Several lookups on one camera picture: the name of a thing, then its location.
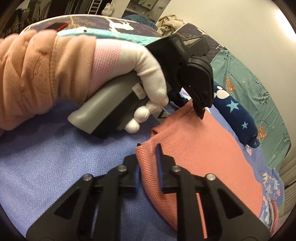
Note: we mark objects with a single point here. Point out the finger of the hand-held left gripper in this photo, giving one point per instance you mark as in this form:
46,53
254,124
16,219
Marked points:
202,99

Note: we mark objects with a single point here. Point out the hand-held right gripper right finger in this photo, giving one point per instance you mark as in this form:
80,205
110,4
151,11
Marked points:
160,166

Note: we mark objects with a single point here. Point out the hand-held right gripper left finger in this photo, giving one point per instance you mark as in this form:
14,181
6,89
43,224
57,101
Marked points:
137,178

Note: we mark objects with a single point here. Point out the salmon long-sleeve shirt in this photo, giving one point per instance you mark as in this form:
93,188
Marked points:
203,143

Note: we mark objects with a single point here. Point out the person's left forearm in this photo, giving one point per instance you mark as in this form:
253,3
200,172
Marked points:
34,76

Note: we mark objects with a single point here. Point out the beige clothes pile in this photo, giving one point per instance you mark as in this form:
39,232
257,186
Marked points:
170,23

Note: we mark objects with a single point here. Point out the person's left hand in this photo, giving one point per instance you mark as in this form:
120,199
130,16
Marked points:
120,58

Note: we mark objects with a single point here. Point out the navy star-patterned cloth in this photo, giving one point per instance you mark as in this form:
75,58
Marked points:
235,111

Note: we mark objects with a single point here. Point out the teal printed sheet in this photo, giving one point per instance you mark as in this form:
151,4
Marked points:
254,88

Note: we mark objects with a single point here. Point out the turquoise quilt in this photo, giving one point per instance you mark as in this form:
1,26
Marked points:
129,38

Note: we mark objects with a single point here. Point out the dark deer print sofa bed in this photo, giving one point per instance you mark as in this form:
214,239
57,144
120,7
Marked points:
143,30

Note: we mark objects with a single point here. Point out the dark teal fuzzy blanket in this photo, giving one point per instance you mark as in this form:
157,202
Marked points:
141,19

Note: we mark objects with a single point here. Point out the red edged dark phone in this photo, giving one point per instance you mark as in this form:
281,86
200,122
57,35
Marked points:
56,26

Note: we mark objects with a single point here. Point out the white ladder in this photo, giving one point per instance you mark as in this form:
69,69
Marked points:
95,7

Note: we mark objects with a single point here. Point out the white pleated curtain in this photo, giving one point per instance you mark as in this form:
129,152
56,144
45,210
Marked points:
289,185

